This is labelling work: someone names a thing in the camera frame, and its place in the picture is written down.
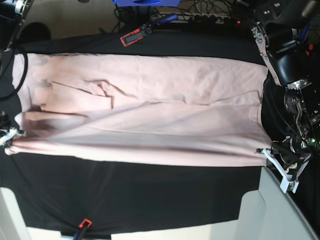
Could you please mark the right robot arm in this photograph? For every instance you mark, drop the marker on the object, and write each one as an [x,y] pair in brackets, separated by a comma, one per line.
[13,14]

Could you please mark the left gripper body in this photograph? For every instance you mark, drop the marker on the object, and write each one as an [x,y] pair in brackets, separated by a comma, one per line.
[293,151]

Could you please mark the red clamp at right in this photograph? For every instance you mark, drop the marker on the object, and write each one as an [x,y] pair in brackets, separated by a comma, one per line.
[309,48]

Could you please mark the black power strip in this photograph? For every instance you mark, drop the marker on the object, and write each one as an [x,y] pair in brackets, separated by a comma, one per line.
[209,19]

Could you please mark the red black clamp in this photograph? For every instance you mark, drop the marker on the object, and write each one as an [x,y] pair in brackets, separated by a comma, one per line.
[135,36]

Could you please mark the pink T-shirt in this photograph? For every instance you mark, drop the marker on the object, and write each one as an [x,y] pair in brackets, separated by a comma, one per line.
[158,110]

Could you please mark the red blue front clamp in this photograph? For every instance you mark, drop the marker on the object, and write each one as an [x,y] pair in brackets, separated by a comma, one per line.
[82,229]

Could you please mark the black table cloth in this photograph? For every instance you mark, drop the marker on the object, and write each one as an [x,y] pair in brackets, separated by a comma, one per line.
[58,192]

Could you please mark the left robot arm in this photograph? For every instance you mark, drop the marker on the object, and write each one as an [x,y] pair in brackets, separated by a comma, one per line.
[279,28]

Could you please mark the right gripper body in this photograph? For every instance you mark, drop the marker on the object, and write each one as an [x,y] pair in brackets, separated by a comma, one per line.
[5,122]

